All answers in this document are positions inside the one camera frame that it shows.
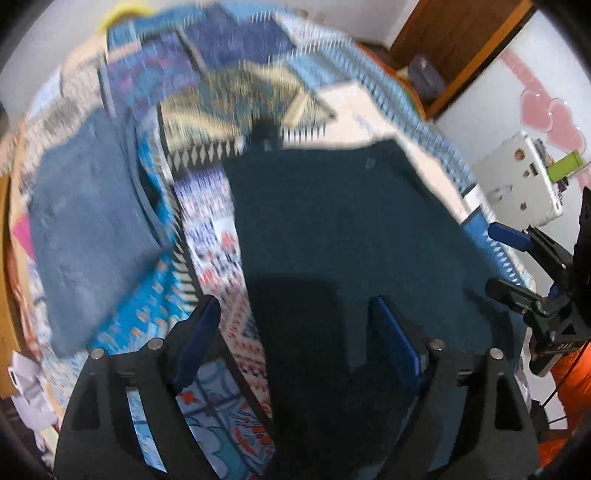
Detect green plastic item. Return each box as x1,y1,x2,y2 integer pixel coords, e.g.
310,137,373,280
547,151,583,182

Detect wooden bed frame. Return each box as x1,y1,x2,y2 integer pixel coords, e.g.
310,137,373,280
0,173,24,402

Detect grey-blue backpack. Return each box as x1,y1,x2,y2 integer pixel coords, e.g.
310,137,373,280
409,54,446,102

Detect yellow plush cushion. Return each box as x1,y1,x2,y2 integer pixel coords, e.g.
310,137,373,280
99,4,153,31

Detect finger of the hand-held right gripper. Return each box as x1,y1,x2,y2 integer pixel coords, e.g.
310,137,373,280
485,277,553,326
487,222,575,283

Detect pink heart wall decal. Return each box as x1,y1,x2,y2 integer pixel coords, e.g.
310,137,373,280
501,48,591,153

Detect person's right forearm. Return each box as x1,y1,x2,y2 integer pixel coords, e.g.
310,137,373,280
536,339,591,472

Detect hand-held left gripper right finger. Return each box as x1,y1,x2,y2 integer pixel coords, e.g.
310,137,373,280
368,295,541,480

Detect blue patterned blanket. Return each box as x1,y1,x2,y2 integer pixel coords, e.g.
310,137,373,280
9,0,536,480

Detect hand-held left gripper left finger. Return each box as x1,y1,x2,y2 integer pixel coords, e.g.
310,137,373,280
53,294,222,480

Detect folded grey-blue pants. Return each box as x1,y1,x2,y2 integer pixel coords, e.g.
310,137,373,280
28,111,171,356

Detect brown wooden door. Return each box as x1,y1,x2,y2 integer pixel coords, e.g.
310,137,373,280
390,0,539,120

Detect thin black cable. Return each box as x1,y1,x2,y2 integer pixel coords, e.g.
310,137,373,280
538,351,583,423

